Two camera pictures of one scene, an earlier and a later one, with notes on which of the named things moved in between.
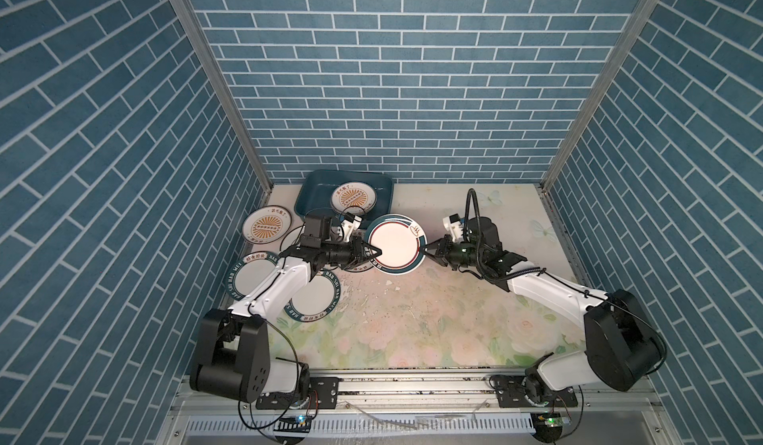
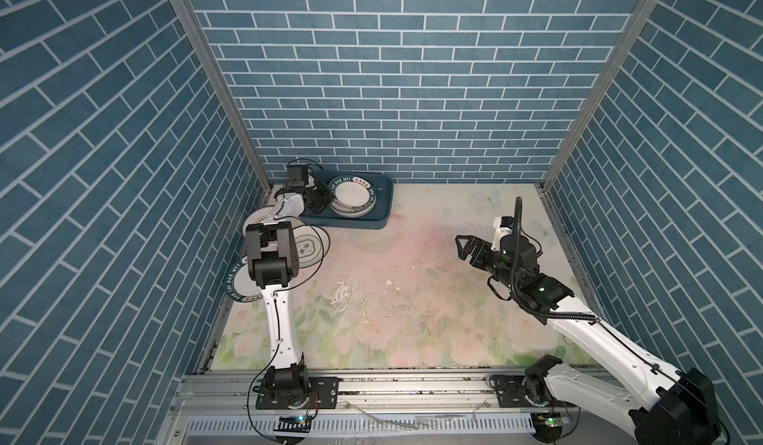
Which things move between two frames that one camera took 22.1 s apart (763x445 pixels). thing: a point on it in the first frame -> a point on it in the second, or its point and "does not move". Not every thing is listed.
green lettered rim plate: (248, 271) does not move
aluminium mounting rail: (427, 410) does not move
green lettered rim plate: (316, 300) -> (352, 196)
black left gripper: (372, 248) -> (324, 197)
